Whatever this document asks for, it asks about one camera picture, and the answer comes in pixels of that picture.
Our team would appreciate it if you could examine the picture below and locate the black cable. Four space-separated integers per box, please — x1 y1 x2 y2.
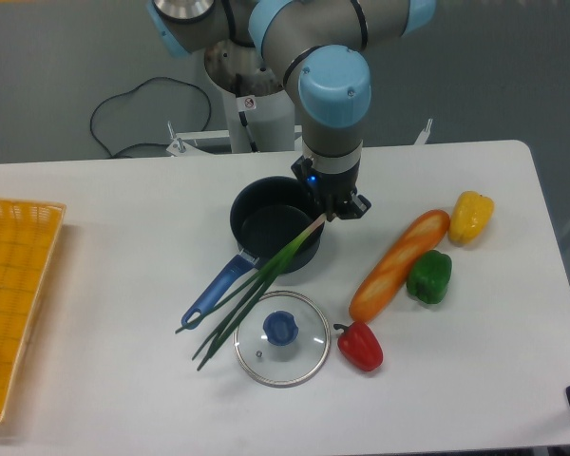
89 76 213 159

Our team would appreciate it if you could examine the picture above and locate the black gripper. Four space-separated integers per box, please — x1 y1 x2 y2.
291 156 371 222

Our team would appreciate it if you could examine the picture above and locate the green bell pepper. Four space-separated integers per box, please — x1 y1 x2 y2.
406 250 452 305

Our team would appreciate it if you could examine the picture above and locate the red bell pepper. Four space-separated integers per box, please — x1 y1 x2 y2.
333 321 384 372

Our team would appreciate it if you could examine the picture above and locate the glass lid with blue knob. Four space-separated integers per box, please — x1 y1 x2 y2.
233 291 331 388

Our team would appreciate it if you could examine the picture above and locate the green onion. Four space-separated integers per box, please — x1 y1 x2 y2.
176 214 326 371

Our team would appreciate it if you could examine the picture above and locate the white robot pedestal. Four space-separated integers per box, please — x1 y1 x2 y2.
166 40 303 157

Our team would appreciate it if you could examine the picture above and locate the yellow woven basket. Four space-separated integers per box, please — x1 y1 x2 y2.
0 199 67 423

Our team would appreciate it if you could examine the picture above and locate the toy baguette bread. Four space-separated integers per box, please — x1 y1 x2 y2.
349 209 450 323

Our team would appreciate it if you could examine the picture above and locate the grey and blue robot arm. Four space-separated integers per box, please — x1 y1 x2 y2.
146 1 436 219

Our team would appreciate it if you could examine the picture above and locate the dark pot with blue handle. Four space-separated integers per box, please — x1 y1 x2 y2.
180 176 320 329

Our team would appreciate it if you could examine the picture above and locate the yellow bell pepper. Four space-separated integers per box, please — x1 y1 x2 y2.
448 191 495 244

